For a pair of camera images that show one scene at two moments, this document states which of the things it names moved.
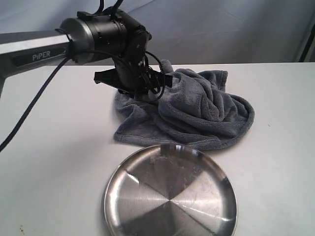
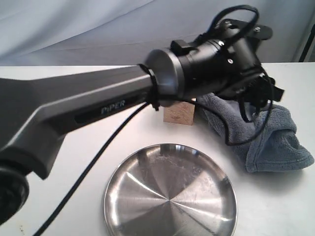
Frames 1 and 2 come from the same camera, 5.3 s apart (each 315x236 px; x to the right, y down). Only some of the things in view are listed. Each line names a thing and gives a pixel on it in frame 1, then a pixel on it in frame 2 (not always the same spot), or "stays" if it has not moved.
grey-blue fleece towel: (196, 112) -> (265, 137)
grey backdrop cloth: (190, 32) stays
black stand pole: (308, 45) stays
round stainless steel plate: (171, 190) stays
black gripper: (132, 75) -> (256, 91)
